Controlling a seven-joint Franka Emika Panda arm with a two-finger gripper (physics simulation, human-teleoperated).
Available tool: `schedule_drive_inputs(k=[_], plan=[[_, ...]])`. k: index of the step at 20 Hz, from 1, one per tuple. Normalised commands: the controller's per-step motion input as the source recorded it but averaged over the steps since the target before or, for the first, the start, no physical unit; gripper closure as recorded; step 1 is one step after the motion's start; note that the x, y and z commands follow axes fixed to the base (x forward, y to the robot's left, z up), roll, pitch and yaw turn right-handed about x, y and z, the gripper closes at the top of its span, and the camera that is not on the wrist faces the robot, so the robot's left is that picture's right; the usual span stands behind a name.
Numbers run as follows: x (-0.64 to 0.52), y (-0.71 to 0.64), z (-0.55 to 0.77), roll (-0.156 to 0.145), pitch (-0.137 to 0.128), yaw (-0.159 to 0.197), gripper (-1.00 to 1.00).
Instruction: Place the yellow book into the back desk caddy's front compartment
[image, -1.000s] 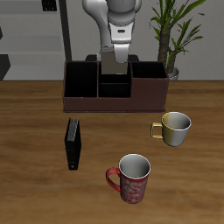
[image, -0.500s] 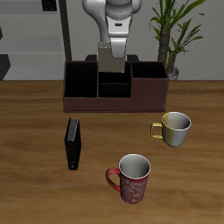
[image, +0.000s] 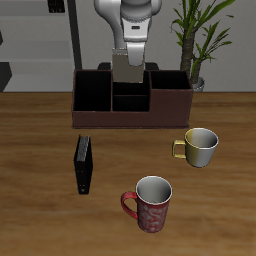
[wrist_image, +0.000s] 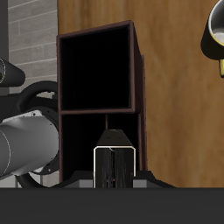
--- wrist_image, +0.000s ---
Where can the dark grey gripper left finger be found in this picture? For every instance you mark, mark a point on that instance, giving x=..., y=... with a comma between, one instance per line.
x=85, y=177

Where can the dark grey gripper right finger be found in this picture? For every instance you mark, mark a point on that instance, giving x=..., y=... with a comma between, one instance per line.
x=142, y=177

